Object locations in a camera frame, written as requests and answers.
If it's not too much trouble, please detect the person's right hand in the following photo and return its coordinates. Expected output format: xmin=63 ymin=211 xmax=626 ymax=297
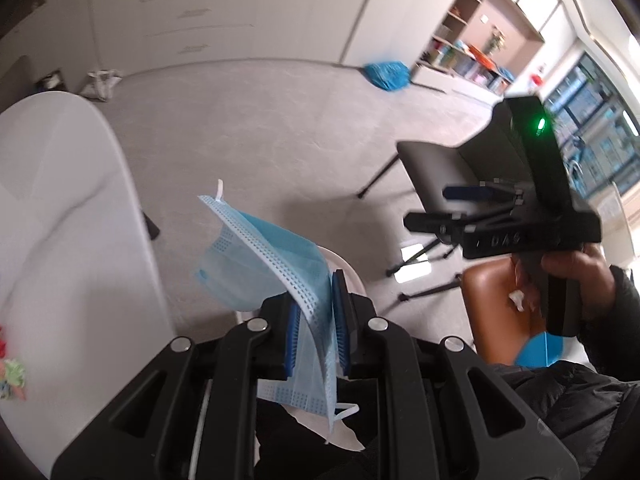
xmin=512 ymin=246 xmax=617 ymax=323

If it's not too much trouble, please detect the beige drawer cabinet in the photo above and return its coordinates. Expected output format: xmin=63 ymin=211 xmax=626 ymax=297
xmin=87 ymin=0 xmax=351 ymax=75

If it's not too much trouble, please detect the yellow-green crumpled paper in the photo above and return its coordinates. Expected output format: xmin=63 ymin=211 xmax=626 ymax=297
xmin=0 ymin=357 xmax=28 ymax=401

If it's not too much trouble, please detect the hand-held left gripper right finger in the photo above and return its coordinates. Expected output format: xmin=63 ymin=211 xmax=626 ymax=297
xmin=331 ymin=270 xmax=581 ymax=480

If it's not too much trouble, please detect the large window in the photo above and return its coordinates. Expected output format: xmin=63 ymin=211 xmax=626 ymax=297
xmin=545 ymin=50 xmax=640 ymax=201

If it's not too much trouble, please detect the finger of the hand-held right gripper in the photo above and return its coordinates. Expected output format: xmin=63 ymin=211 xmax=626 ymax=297
xmin=404 ymin=210 xmax=468 ymax=246
xmin=442 ymin=184 xmax=523 ymax=203

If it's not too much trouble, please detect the wooden shelving unit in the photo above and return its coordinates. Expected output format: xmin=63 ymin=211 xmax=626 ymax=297
xmin=410 ymin=0 xmax=546 ymax=96

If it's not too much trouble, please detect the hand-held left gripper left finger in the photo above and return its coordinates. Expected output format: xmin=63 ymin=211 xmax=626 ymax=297
xmin=50 ymin=294 xmax=301 ymax=480

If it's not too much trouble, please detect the blue face mask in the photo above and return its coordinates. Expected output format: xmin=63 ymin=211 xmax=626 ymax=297
xmin=192 ymin=180 xmax=361 ymax=433

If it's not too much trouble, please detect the brown leather stool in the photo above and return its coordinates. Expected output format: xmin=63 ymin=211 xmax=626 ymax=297
xmin=461 ymin=260 xmax=551 ymax=366

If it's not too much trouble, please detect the grey chair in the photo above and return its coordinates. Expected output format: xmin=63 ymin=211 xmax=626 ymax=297
xmin=356 ymin=140 xmax=483 ymax=302

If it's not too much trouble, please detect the white trash bin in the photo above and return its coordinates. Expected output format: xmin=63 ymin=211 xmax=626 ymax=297
xmin=234 ymin=246 xmax=367 ymax=453

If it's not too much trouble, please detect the person's black jacket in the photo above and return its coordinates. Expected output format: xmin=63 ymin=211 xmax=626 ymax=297
xmin=360 ymin=360 xmax=640 ymax=480

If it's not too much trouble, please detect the person's right forearm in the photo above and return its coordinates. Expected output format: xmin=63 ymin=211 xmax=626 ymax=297
xmin=582 ymin=265 xmax=640 ymax=376

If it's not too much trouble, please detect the white plastic bag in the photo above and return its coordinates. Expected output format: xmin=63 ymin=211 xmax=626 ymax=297
xmin=82 ymin=69 xmax=123 ymax=102

